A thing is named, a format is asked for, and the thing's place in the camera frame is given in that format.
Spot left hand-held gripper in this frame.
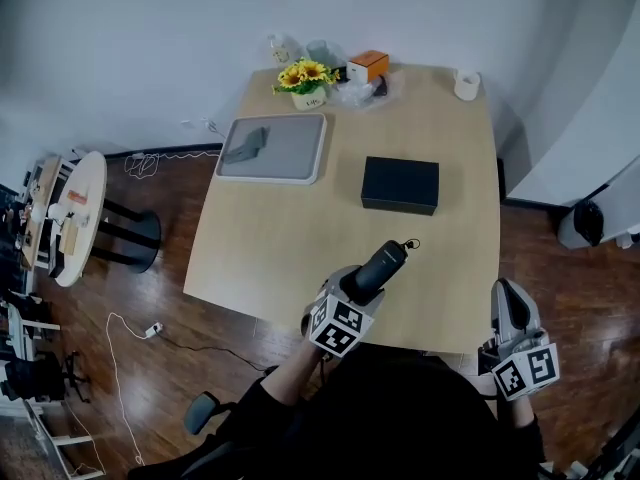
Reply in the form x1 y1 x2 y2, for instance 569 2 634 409
299 265 387 360

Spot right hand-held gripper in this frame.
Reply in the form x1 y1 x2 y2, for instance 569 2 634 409
478 277 562 402

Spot black desk telephone handset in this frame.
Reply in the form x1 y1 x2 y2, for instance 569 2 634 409
353 239 421 305

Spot person's left forearm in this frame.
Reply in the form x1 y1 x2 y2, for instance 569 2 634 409
258 339 327 410

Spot person's right forearm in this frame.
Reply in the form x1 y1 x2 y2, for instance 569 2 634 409
508 394 535 428

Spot light wooden desk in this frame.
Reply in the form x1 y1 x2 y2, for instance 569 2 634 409
183 62 502 355

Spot cluttered wooden desk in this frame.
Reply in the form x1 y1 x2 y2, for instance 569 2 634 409
18 154 64 270

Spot black rectangular box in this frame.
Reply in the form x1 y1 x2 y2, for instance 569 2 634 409
360 155 441 218

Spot grey bin with black bag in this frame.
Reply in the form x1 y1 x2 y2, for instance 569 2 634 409
556 181 610 251

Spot person's black clothed body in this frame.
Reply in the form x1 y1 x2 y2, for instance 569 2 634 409
199 341 547 480

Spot white tray with grey inlay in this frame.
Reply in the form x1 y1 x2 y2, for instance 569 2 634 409
214 112 329 187

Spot black stand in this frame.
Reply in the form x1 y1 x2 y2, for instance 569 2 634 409
582 406 640 480

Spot grey folded cloth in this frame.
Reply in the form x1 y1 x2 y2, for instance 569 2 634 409
226 125 272 165

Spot clear plastic bag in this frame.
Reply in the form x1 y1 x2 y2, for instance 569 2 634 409
328 70 404 113

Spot grey office chair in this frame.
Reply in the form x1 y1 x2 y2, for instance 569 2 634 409
126 390 254 480

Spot sunflowers in white pot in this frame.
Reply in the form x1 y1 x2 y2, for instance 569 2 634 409
271 56 342 112

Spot orange and white box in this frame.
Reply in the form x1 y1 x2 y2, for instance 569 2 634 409
346 49 391 84

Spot white cup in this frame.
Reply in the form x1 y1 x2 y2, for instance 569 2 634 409
452 68 483 102

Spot clear glass jar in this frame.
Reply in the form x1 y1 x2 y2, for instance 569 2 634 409
305 38 347 67

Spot clear plastic bottle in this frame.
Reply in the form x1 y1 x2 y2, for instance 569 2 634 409
266 33 302 66

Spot round white side table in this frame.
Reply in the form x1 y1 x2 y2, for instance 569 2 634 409
48 149 163 289

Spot small wooden box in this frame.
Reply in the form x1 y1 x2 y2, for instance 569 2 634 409
59 217 79 257

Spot black office chair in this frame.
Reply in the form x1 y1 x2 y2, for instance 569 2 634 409
0 350 92 405

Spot white metal rack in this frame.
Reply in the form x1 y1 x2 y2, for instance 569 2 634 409
0 297 107 480

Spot black floor cable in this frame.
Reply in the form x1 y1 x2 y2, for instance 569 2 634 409
158 334 274 373

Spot coiled white cable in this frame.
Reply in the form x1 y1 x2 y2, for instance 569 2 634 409
122 149 222 180

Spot white floor cable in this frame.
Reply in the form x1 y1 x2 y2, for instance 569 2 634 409
106 311 151 469

